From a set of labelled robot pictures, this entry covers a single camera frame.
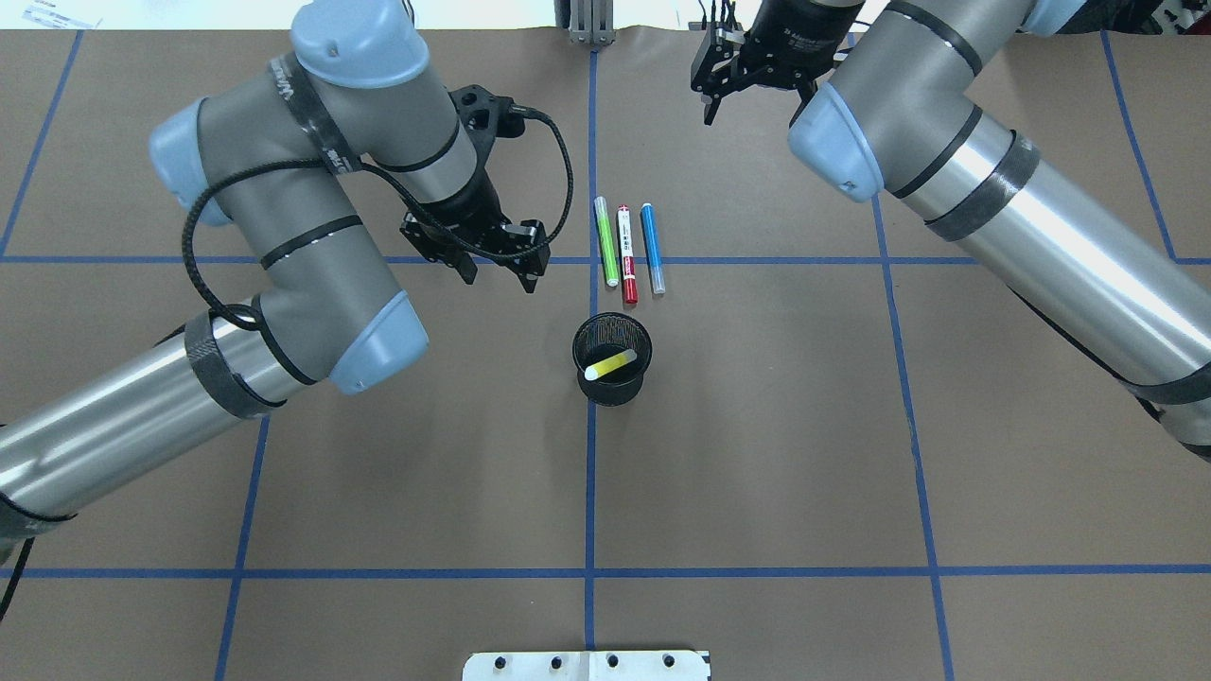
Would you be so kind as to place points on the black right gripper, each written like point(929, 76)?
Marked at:
point(802, 28)

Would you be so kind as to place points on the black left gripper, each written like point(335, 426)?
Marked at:
point(466, 205)

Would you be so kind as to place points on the green marker pen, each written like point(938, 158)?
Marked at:
point(608, 245)

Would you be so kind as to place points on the red marker pen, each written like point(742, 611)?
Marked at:
point(628, 278)

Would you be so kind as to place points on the yellow highlighter pen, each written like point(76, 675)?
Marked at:
point(609, 365)

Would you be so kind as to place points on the blue marker pen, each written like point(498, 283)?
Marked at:
point(649, 228)

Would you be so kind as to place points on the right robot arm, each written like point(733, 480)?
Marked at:
point(891, 113)

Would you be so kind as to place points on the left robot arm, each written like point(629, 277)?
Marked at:
point(293, 289)

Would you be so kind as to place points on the black mesh pen cup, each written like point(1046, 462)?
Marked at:
point(611, 353)

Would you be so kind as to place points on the brown paper table mat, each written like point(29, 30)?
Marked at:
point(854, 453)

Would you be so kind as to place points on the aluminium frame post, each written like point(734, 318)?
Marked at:
point(588, 23)

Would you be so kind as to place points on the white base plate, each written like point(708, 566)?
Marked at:
point(589, 665)

